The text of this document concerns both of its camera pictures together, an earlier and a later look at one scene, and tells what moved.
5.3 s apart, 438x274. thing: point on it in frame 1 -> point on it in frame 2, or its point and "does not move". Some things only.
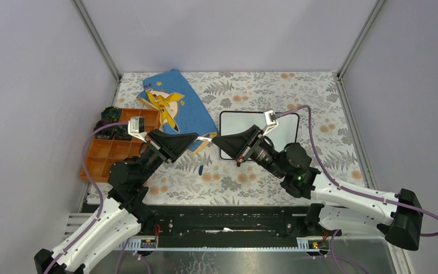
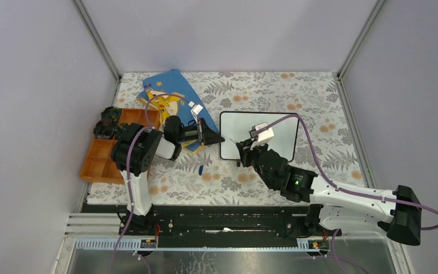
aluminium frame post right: x=368 y=24 does not move
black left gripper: x=169 y=147 -> x=205 y=135
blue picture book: x=179 y=112 does not move
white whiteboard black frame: x=286 y=132 does not move
